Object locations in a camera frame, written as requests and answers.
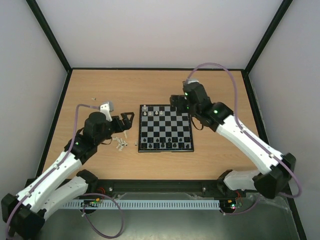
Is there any black grey chessboard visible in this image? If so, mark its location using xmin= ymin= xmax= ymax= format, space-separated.
xmin=138 ymin=104 xmax=194 ymax=153

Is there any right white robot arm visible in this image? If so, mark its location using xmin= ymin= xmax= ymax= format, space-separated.
xmin=169 ymin=82 xmax=296 ymax=199

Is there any black aluminium rail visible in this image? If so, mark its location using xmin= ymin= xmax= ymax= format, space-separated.
xmin=24 ymin=178 xmax=291 ymax=198

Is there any purple cable loop bottom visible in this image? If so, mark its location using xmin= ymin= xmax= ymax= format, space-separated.
xmin=81 ymin=192 xmax=125 ymax=238

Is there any black frame post left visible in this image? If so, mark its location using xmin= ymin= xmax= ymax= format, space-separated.
xmin=26 ymin=0 xmax=72 ymax=73

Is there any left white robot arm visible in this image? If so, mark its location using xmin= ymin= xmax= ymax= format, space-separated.
xmin=1 ymin=112 xmax=135 ymax=240

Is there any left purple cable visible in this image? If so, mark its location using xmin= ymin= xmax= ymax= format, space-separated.
xmin=4 ymin=104 xmax=102 ymax=240

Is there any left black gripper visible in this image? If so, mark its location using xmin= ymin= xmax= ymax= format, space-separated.
xmin=96 ymin=112 xmax=136 ymax=145

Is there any pile of white chess pieces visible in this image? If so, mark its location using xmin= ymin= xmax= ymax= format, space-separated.
xmin=112 ymin=131 xmax=129 ymax=151

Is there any black frame post right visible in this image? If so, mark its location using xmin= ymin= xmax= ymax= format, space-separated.
xmin=244 ymin=0 xmax=293 ymax=75

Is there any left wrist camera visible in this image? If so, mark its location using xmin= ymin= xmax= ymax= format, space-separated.
xmin=99 ymin=101 xmax=114 ymax=122

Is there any light blue cable duct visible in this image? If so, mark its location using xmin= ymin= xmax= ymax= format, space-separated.
xmin=61 ymin=199 xmax=221 ymax=210

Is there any black frame post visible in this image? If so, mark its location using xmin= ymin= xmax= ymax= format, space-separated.
xmin=26 ymin=0 xmax=72 ymax=73
xmin=244 ymin=0 xmax=293 ymax=75

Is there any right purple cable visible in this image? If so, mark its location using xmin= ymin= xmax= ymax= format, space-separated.
xmin=187 ymin=62 xmax=303 ymax=199

